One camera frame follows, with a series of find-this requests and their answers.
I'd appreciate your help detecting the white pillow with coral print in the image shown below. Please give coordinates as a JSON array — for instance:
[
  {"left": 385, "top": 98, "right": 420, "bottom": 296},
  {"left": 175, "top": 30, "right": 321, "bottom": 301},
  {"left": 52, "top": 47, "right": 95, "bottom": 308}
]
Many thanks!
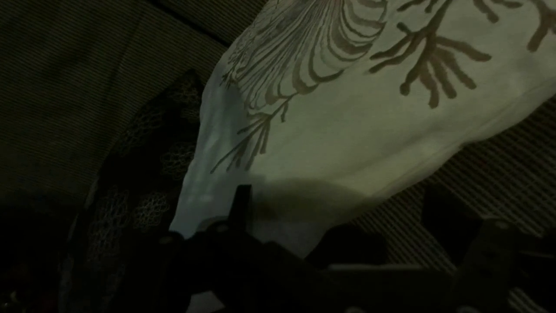
[{"left": 168, "top": 0, "right": 556, "bottom": 259}]

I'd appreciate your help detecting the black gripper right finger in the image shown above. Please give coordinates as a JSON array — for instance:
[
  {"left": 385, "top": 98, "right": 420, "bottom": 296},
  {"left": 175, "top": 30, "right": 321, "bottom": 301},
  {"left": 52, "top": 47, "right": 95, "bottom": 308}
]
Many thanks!
[{"left": 420, "top": 183, "right": 483, "bottom": 266}]

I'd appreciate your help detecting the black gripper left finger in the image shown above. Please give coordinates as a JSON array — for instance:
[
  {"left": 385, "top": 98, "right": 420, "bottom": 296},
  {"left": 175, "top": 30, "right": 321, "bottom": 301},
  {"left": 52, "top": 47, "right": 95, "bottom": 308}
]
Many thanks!
[{"left": 229, "top": 183, "right": 257, "bottom": 235}]

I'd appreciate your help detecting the dark pillow with floral embroidery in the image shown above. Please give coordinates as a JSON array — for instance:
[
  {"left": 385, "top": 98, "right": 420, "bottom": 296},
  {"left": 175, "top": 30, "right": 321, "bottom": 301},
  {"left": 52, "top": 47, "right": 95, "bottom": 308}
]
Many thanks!
[{"left": 57, "top": 68, "right": 205, "bottom": 313}]

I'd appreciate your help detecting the brown fabric sofa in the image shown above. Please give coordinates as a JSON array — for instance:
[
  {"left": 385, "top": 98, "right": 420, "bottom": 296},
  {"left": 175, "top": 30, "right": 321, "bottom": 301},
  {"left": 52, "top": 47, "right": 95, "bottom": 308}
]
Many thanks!
[{"left": 0, "top": 0, "right": 556, "bottom": 313}]

